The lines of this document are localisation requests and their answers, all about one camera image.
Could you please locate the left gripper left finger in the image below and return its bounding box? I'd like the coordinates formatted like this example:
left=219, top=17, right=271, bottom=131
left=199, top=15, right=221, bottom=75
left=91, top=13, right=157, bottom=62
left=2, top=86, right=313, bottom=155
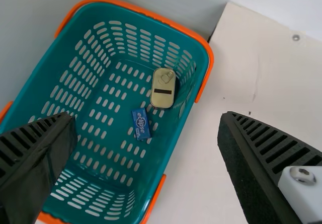
left=0, top=111, right=78, bottom=224

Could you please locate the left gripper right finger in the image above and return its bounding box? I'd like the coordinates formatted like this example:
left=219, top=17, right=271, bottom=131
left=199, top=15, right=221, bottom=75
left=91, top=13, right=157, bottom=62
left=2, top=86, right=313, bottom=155
left=217, top=111, right=322, bottom=224

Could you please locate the teal shopping basket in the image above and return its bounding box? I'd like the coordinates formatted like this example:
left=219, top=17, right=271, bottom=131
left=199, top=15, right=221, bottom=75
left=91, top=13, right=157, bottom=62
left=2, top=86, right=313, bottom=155
left=0, top=0, right=215, bottom=224

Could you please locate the small blue box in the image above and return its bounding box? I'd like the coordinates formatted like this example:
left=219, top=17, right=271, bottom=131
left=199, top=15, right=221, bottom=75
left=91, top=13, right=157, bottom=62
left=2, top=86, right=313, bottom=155
left=131, top=107, right=153, bottom=141

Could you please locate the rectangular tin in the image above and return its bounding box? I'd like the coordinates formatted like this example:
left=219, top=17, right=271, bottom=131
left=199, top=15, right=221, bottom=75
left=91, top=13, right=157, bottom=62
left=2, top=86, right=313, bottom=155
left=150, top=67, right=177, bottom=109

